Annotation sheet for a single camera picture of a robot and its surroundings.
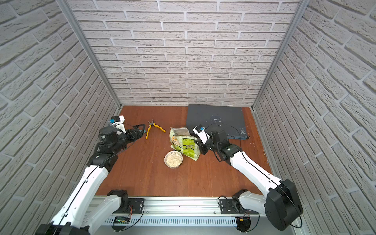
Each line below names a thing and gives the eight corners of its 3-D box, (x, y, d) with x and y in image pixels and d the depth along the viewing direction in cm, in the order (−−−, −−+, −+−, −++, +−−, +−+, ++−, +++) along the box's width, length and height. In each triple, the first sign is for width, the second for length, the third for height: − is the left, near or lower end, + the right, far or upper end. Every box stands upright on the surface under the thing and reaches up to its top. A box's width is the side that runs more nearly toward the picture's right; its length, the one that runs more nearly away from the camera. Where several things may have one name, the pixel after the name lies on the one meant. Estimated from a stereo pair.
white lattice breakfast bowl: (164, 169, 87) (163, 166, 84) (166, 153, 94) (165, 150, 90) (182, 169, 88) (181, 166, 84) (183, 153, 94) (182, 150, 91)
